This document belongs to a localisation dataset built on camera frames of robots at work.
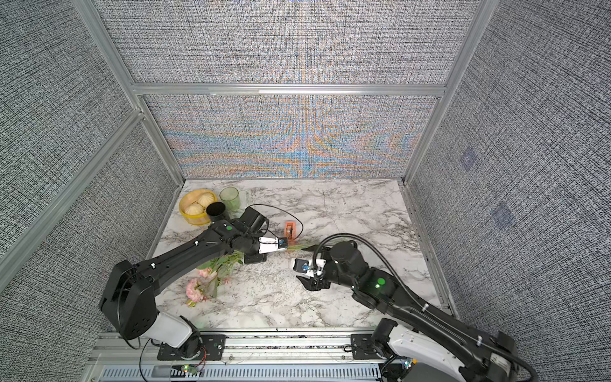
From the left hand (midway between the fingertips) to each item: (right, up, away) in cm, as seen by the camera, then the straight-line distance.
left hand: (268, 247), depth 84 cm
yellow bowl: (-39, +18, +23) cm, 49 cm away
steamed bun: (-31, +17, +21) cm, 42 cm away
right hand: (+13, +1, -14) cm, 19 cm away
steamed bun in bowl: (-34, +13, +16) cm, 40 cm away
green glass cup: (-21, +19, +24) cm, 37 cm away
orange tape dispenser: (+7, +5, +11) cm, 14 cm away
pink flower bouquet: (-20, -10, 0) cm, 22 cm away
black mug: (-25, +12, +18) cm, 33 cm away
